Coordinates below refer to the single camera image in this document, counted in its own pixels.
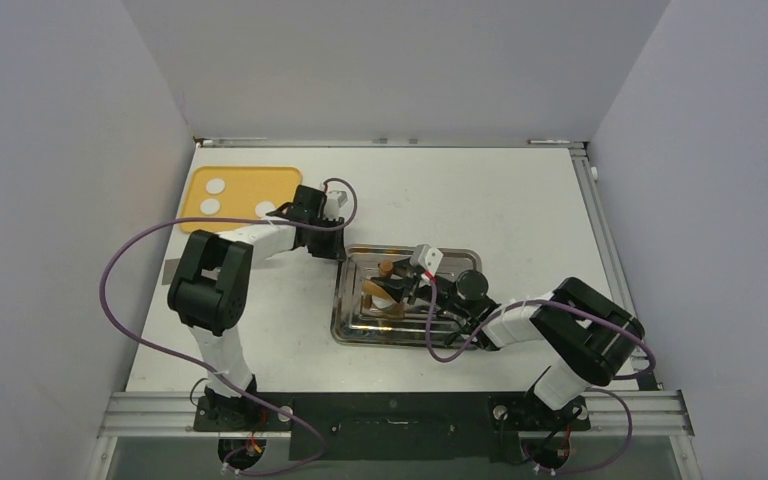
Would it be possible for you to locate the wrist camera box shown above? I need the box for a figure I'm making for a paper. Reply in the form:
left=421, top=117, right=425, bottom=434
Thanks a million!
left=409, top=244, right=443, bottom=276
left=322, top=190, right=348, bottom=221

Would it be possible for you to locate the stainless steel tray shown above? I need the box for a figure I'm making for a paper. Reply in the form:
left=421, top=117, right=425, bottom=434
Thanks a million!
left=331, top=244, right=482, bottom=349

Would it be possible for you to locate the white dough disc right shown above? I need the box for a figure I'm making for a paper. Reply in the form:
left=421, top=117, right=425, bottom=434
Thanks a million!
left=254, top=201, right=276, bottom=219

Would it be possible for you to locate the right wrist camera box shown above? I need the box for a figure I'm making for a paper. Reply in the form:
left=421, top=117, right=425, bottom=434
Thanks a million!
left=409, top=244, right=443, bottom=276

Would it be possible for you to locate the purple cable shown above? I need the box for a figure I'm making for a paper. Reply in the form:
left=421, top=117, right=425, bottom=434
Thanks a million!
left=423, top=271, right=658, bottom=477
left=98, top=177, right=359, bottom=477

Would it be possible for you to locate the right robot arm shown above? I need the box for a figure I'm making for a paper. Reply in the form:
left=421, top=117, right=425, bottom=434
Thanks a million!
left=365, top=267, right=645, bottom=428

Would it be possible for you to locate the white dough disc upper left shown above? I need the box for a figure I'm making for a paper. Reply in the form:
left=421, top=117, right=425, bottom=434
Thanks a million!
left=205, top=178, right=226, bottom=195

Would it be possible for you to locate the white dough disc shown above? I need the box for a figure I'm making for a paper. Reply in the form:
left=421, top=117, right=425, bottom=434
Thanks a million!
left=254, top=201, right=276, bottom=219
left=205, top=178, right=226, bottom=195
left=199, top=198, right=221, bottom=216

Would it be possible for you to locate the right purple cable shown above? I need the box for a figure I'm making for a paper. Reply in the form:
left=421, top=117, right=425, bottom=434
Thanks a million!
left=423, top=271, right=658, bottom=477

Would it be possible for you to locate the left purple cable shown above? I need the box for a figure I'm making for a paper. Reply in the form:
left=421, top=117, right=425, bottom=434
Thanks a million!
left=98, top=177, right=359, bottom=477

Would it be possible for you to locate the wooden rolling pin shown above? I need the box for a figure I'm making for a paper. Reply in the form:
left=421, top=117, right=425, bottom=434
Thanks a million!
left=361, top=260, right=405, bottom=319

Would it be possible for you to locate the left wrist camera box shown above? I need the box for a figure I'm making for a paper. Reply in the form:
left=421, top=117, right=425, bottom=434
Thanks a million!
left=322, top=190, right=348, bottom=221

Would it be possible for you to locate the white dough disc lower left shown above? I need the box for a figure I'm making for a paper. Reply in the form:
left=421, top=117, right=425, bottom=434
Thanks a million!
left=199, top=198, right=221, bottom=216

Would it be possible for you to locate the aluminium frame rail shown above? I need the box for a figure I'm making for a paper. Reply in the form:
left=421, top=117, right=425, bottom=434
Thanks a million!
left=569, top=142, right=657, bottom=392

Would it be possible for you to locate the yellow plastic tray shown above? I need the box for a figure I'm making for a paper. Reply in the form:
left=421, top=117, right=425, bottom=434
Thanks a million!
left=179, top=166, right=303, bottom=233

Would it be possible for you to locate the white dough piece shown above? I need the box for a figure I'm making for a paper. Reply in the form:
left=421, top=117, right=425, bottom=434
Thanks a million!
left=370, top=296, right=397, bottom=311

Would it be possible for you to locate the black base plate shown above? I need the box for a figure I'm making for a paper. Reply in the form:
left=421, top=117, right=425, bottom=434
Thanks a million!
left=192, top=392, right=591, bottom=462

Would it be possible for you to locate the scraper with red handle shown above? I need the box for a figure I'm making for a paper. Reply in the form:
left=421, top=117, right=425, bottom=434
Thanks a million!
left=160, top=258, right=181, bottom=286

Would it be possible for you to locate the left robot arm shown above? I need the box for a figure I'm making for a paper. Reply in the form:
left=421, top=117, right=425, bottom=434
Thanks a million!
left=167, top=185, right=357, bottom=430

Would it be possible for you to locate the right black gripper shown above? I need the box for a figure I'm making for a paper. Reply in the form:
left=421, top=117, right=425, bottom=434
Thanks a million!
left=373, top=259, right=473, bottom=320

